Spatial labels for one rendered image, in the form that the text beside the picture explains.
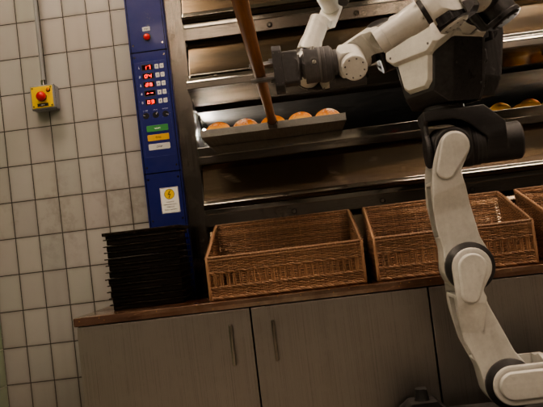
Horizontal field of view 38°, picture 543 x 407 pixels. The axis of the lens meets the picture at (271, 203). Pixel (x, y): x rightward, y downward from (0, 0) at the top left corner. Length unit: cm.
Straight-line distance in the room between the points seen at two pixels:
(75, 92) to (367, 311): 155
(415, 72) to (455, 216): 43
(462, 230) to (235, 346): 88
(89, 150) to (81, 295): 60
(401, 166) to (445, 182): 95
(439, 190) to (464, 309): 35
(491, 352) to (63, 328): 179
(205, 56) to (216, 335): 122
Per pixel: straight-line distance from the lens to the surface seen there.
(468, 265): 227
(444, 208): 230
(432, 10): 198
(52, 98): 335
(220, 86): 314
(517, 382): 234
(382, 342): 269
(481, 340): 235
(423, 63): 231
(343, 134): 323
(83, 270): 334
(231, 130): 295
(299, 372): 269
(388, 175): 321
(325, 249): 271
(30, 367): 345
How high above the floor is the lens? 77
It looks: 3 degrees up
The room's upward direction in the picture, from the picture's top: 7 degrees counter-clockwise
